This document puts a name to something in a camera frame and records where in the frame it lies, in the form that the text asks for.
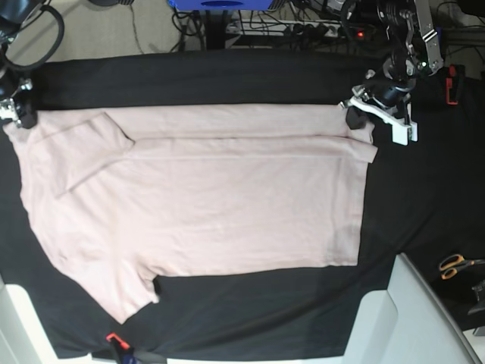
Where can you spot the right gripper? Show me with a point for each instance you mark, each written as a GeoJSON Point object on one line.
{"type": "Point", "coordinates": [16, 104]}

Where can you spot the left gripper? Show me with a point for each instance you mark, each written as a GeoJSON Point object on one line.
{"type": "Point", "coordinates": [386, 91]}

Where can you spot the pink T-shirt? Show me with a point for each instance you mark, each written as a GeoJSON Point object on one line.
{"type": "Point", "coordinates": [119, 196]}

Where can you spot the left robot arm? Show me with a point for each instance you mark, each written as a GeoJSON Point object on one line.
{"type": "Point", "coordinates": [403, 33]}

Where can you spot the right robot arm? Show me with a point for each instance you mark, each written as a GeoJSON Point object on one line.
{"type": "Point", "coordinates": [16, 16]}

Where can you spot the red black clamp right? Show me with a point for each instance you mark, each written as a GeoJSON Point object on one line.
{"type": "Point", "coordinates": [454, 84]}

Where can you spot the red black clamp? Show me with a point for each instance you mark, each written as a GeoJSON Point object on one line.
{"type": "Point", "coordinates": [117, 342]}
{"type": "Point", "coordinates": [454, 84]}

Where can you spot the white power strip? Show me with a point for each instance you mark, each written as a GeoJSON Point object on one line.
{"type": "Point", "coordinates": [268, 27]}

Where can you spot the blue plastic box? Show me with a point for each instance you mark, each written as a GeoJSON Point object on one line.
{"type": "Point", "coordinates": [207, 5]}

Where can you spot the white box right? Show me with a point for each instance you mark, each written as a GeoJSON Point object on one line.
{"type": "Point", "coordinates": [406, 323]}

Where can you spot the white box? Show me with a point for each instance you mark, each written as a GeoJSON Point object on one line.
{"type": "Point", "coordinates": [406, 323]}
{"type": "Point", "coordinates": [23, 338]}

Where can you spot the white box left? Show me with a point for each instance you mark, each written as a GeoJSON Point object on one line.
{"type": "Point", "coordinates": [23, 338]}

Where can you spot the red black clamp bottom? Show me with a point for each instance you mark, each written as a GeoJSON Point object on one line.
{"type": "Point", "coordinates": [117, 342]}

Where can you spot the black table stand post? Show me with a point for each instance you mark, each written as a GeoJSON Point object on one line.
{"type": "Point", "coordinates": [215, 29]}

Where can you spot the orange handled scissors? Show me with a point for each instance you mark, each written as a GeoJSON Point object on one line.
{"type": "Point", "coordinates": [455, 263]}

